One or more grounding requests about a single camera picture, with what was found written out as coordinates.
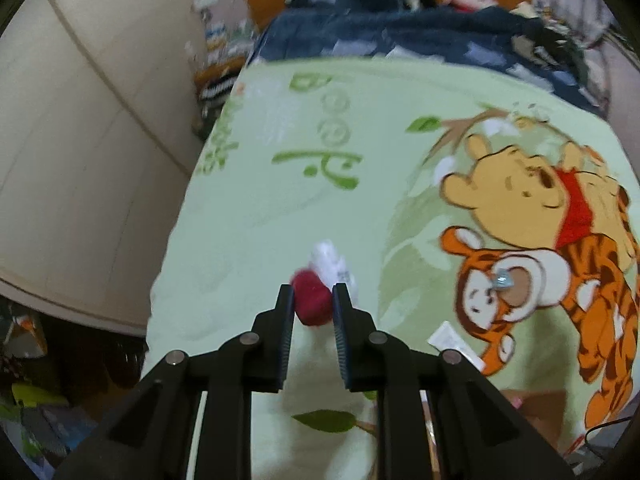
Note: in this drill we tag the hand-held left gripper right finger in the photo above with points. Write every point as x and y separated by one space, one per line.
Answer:
341 320

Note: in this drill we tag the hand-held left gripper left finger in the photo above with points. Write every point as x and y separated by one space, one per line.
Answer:
286 320

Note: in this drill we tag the white flat sachet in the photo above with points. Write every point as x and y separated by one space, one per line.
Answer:
452 344

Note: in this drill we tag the green cartoon printed blanket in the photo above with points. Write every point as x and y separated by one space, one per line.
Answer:
280 200

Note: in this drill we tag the small blue foil packet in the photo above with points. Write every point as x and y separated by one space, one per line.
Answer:
502 279

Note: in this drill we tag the floor clutter pile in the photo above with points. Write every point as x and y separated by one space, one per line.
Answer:
45 390

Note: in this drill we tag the white wardrobe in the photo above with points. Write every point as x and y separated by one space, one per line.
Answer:
85 150

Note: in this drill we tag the cluttered bedside shelf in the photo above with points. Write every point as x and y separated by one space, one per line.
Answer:
215 60

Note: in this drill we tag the dark blue patterned quilt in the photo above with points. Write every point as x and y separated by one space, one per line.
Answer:
400 35

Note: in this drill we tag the pile of clothes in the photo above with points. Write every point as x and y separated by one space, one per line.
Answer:
555 45

